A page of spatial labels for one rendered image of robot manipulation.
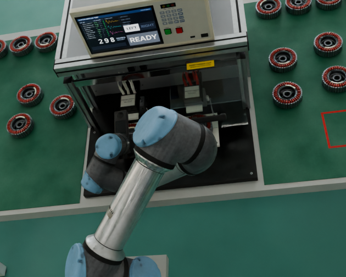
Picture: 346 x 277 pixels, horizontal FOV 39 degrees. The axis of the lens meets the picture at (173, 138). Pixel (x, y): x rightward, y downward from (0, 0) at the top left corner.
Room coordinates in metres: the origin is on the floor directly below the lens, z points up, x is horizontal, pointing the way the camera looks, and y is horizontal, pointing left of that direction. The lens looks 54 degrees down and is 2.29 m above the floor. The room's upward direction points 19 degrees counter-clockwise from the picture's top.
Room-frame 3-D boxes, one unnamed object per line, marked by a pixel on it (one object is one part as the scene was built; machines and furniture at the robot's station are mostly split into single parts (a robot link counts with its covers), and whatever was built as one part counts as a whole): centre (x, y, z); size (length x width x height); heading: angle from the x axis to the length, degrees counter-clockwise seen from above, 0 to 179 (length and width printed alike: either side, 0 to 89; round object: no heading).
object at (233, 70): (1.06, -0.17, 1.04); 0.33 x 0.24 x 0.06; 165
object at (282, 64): (1.28, -0.53, 0.77); 0.11 x 0.11 x 0.04
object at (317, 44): (1.28, -0.72, 0.77); 0.11 x 0.11 x 0.04
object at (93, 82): (1.20, -0.01, 1.03); 0.62 x 0.01 x 0.03; 75
